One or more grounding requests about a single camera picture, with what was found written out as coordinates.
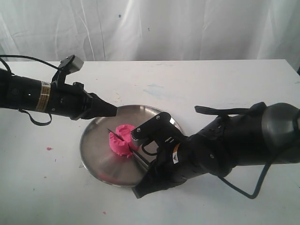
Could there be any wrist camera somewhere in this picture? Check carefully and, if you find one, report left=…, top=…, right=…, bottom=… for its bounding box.
left=59, top=55, right=84, bottom=75
left=130, top=112, right=177, bottom=147

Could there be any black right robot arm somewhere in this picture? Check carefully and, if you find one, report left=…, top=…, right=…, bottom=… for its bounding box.
left=131, top=102, right=300, bottom=199

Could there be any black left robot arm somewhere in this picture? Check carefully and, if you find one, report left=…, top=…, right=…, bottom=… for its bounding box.
left=0, top=69, right=117, bottom=120

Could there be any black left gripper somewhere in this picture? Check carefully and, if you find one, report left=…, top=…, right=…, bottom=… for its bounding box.
left=48, top=82, right=117, bottom=120

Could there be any right camera cable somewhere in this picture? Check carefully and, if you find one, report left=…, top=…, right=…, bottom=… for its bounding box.
left=140, top=140, right=162, bottom=156

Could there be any black serrated knife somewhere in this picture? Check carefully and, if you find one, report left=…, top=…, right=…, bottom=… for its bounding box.
left=107, top=124, right=150, bottom=169

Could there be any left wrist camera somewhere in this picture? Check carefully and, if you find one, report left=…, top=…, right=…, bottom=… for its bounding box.
left=59, top=55, right=84, bottom=75

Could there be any white backdrop curtain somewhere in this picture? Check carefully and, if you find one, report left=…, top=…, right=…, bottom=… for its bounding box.
left=0, top=0, right=300, bottom=66

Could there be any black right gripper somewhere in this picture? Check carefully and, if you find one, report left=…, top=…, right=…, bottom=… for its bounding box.
left=132, top=138, right=199, bottom=199

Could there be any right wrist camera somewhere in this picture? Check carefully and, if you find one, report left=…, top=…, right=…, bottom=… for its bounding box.
left=130, top=112, right=177, bottom=147

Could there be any pink clay lump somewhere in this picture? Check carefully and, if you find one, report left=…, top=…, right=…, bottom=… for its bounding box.
left=109, top=124, right=138, bottom=157

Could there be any round steel plate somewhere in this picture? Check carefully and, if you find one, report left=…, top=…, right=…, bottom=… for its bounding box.
left=79, top=104, right=186, bottom=187

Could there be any teal right arm cable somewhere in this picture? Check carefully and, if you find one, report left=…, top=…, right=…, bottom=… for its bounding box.
left=219, top=163, right=271, bottom=200

